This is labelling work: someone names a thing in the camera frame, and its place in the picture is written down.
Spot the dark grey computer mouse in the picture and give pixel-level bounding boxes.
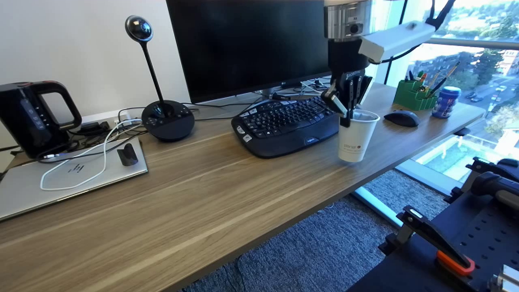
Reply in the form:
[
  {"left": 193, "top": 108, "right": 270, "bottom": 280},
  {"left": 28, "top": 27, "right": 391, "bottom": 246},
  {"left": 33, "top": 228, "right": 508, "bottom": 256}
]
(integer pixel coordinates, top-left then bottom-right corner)
[{"left": 383, "top": 108, "right": 422, "bottom": 129}]

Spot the black electric kettle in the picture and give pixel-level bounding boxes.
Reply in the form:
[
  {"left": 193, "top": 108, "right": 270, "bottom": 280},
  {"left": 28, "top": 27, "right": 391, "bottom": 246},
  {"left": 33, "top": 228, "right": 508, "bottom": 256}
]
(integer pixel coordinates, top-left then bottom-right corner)
[{"left": 0, "top": 79, "right": 85, "bottom": 162}]

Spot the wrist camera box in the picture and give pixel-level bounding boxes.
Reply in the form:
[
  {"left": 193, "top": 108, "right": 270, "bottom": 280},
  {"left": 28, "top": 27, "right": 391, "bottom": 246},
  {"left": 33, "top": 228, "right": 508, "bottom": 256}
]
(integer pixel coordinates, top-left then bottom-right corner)
[{"left": 359, "top": 21, "right": 438, "bottom": 66}]

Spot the white charger cable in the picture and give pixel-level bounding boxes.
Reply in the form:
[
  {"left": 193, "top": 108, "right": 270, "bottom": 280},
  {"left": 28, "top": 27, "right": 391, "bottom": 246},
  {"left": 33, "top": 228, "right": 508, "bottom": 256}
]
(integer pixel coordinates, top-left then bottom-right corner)
[{"left": 38, "top": 107, "right": 133, "bottom": 193}]

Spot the white paper cup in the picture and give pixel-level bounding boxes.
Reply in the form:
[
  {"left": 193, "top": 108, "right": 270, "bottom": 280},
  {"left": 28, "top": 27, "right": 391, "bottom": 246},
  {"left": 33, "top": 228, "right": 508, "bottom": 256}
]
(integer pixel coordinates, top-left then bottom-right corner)
[{"left": 338, "top": 108, "right": 383, "bottom": 165}]

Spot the blue lidded container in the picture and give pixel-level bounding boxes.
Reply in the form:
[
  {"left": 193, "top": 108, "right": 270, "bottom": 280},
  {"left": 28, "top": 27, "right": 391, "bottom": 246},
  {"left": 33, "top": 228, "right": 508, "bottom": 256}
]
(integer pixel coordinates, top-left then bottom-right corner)
[{"left": 430, "top": 84, "right": 463, "bottom": 121}]

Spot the silver laptop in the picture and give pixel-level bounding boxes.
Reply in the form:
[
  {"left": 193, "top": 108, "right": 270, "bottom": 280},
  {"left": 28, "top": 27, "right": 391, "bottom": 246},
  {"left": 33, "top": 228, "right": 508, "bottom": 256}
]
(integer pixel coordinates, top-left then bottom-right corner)
[{"left": 0, "top": 136, "right": 151, "bottom": 223}]

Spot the white desk leg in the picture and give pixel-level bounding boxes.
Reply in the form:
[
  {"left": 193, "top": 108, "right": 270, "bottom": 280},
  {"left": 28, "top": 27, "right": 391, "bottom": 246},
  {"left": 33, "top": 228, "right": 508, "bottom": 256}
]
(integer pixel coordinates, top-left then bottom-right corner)
[{"left": 352, "top": 185, "right": 406, "bottom": 230}]

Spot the black conference webcam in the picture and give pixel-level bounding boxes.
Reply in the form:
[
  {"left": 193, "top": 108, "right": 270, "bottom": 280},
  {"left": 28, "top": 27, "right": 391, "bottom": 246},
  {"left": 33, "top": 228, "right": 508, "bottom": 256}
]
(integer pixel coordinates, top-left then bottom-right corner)
[{"left": 124, "top": 14, "right": 197, "bottom": 144}]

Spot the large black monitor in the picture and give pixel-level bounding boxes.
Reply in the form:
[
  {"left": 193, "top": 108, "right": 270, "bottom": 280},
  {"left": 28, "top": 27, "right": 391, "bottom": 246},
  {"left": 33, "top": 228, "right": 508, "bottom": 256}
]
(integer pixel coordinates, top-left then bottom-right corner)
[{"left": 166, "top": 0, "right": 335, "bottom": 105}]

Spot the small black adapter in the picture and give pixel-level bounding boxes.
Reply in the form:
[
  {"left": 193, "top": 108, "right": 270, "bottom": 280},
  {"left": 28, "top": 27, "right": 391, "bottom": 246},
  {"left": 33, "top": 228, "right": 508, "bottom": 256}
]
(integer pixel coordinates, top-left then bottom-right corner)
[{"left": 116, "top": 141, "right": 140, "bottom": 168}]

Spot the black ergonomic keyboard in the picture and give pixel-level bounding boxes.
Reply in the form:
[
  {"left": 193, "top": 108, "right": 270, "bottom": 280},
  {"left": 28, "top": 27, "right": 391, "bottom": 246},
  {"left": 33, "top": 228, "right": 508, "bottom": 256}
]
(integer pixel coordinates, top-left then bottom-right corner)
[{"left": 231, "top": 95, "right": 343, "bottom": 160}]

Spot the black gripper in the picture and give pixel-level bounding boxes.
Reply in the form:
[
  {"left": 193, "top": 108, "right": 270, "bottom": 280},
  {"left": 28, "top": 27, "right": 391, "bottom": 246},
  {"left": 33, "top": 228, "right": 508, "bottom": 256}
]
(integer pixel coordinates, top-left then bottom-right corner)
[{"left": 322, "top": 37, "right": 375, "bottom": 129}]

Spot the window frame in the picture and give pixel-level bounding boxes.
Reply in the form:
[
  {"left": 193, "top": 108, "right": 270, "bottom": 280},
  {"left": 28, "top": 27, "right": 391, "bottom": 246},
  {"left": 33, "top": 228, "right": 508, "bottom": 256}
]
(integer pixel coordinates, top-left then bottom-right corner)
[{"left": 427, "top": 34, "right": 519, "bottom": 51}]

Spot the green desk organizer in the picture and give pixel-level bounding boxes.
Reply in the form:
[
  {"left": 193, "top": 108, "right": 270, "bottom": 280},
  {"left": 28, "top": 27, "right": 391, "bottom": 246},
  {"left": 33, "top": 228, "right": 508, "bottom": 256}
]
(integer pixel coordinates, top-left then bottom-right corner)
[{"left": 393, "top": 77, "right": 440, "bottom": 113}]

